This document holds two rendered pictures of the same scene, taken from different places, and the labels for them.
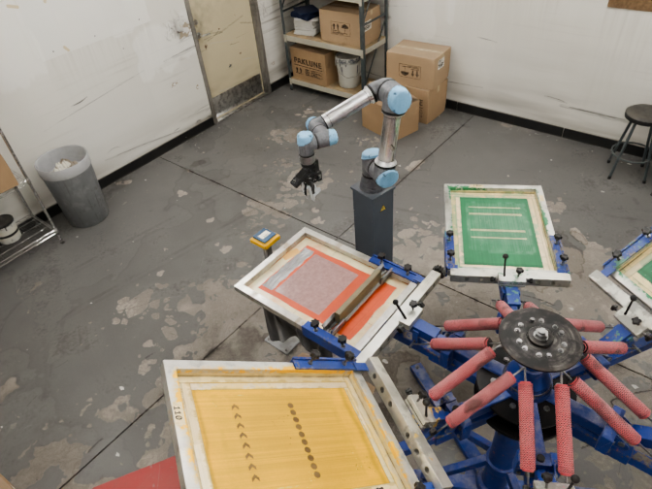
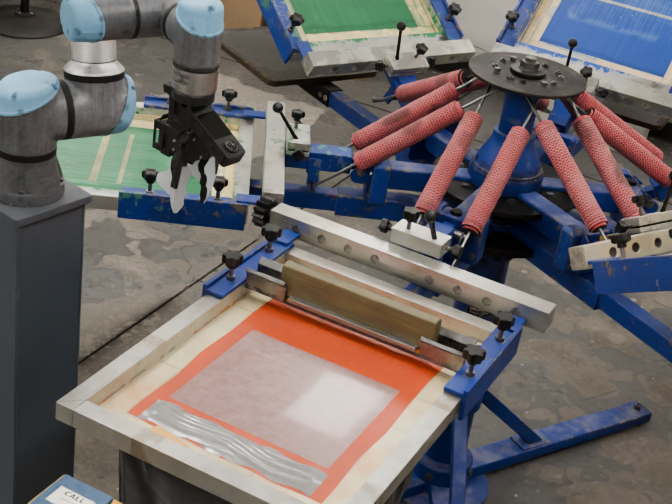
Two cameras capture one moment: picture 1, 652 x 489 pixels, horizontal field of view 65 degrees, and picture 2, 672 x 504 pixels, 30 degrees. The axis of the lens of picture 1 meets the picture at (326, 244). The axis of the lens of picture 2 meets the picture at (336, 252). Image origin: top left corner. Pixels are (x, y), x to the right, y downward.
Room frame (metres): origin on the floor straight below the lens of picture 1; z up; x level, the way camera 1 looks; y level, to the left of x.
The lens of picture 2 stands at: (2.46, 1.94, 2.33)
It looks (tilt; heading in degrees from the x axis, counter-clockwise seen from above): 28 degrees down; 252
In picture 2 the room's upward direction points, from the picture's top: 9 degrees clockwise
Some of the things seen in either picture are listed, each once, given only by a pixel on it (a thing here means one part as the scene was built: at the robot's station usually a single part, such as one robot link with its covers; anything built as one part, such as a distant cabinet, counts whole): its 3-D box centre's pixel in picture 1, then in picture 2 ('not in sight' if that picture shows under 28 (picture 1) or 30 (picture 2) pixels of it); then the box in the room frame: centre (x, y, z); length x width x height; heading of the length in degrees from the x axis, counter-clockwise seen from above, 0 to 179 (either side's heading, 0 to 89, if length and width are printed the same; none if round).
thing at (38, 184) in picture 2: (373, 179); (25, 166); (2.38, -0.30, 1.25); 0.15 x 0.15 x 0.10
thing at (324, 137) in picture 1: (323, 137); (161, 13); (2.17, -0.04, 1.66); 0.11 x 0.11 x 0.08; 18
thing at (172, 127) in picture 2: (309, 171); (187, 122); (2.13, 0.04, 1.50); 0.09 x 0.08 x 0.12; 126
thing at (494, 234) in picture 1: (503, 232); (157, 125); (2.03, -0.95, 1.05); 1.08 x 0.61 x 0.23; 168
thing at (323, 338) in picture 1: (329, 341); (482, 367); (1.49, 0.03, 0.98); 0.30 x 0.05 x 0.07; 48
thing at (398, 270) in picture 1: (394, 272); (249, 274); (1.90, -0.34, 0.98); 0.30 x 0.05 x 0.07; 48
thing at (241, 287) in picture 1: (326, 285); (305, 371); (1.85, 0.02, 0.97); 0.79 x 0.58 x 0.04; 48
